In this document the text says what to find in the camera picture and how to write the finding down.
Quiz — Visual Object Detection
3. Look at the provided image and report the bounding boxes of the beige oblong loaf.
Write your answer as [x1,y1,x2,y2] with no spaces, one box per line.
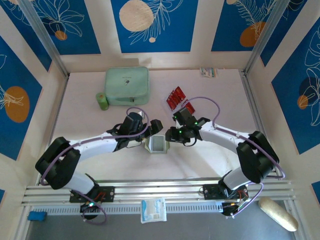
[258,196,299,232]

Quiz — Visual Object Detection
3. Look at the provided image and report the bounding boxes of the mint green zip pouch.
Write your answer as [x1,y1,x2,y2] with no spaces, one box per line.
[103,66,151,106]

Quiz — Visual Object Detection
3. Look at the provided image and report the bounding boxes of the aluminium corner post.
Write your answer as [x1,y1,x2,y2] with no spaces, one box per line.
[17,0,70,79]
[243,0,288,76]

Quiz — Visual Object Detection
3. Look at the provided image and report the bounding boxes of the black controller board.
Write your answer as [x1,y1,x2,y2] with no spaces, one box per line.
[221,201,250,219]
[79,201,101,221]

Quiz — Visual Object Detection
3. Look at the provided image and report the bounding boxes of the aluminium rail frame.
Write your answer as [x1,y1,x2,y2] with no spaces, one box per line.
[21,176,295,208]

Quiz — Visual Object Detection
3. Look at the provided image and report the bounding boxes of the red credit card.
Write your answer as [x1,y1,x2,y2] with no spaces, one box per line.
[184,101,197,115]
[166,96,179,112]
[169,91,184,106]
[173,86,187,100]

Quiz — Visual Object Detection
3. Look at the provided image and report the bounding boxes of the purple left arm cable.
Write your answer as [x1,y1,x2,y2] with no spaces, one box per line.
[41,106,151,225]

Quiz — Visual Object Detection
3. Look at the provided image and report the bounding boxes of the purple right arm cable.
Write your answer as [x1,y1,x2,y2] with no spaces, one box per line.
[183,96,286,220]

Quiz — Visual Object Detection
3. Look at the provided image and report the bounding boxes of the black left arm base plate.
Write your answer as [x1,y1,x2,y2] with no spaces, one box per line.
[69,186,116,203]

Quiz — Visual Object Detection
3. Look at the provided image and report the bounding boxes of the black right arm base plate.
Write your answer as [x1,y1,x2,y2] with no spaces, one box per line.
[202,183,249,201]

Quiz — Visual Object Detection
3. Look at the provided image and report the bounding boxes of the printed leaflet pack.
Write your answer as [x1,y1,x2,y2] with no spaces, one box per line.
[199,66,218,78]

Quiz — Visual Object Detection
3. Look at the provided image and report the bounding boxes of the aluminium side rail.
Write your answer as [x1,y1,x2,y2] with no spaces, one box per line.
[239,70,280,180]
[36,74,70,186]

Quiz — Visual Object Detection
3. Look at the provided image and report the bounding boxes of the clear plastic card tray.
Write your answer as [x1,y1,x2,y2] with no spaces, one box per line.
[162,85,200,118]

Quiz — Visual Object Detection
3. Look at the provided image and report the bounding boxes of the green roll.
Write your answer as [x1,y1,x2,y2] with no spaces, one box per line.
[95,91,110,111]

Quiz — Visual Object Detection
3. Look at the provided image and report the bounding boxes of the slotted grey cable duct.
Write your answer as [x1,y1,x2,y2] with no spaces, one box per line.
[31,202,225,216]

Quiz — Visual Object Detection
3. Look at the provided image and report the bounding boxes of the blue cloth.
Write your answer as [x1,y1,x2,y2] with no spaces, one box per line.
[27,211,48,222]

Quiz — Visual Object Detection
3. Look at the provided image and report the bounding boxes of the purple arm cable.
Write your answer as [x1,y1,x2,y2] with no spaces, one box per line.
[183,96,286,220]
[41,106,151,225]

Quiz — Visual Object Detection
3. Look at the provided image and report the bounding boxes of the white wipes packet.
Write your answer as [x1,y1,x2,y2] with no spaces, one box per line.
[140,197,168,224]

